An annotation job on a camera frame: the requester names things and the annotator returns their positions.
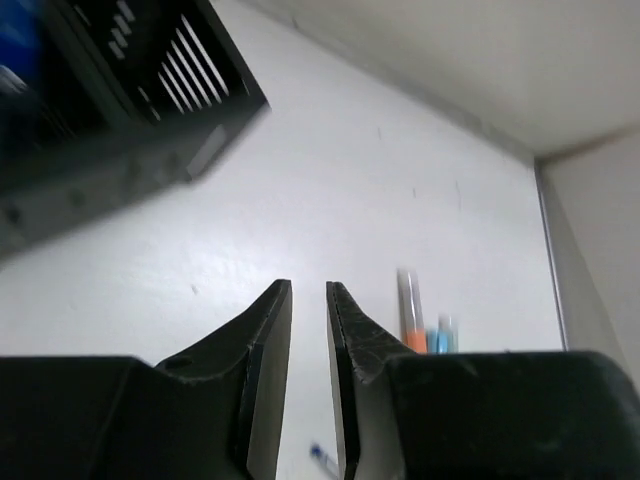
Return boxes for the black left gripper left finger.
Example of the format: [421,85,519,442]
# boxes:
[1,280,292,479]

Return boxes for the blue cap highlighter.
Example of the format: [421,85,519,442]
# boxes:
[426,315,458,354]

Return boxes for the orange cap highlighter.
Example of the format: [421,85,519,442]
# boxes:
[397,269,428,354]

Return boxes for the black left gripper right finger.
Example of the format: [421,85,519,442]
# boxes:
[326,282,639,479]

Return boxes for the aluminium table edge rail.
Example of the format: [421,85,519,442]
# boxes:
[534,161,568,351]

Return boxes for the black slotted organizer box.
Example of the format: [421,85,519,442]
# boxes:
[1,1,268,257]

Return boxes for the blue grip gel pen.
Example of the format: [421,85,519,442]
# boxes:
[309,443,341,480]

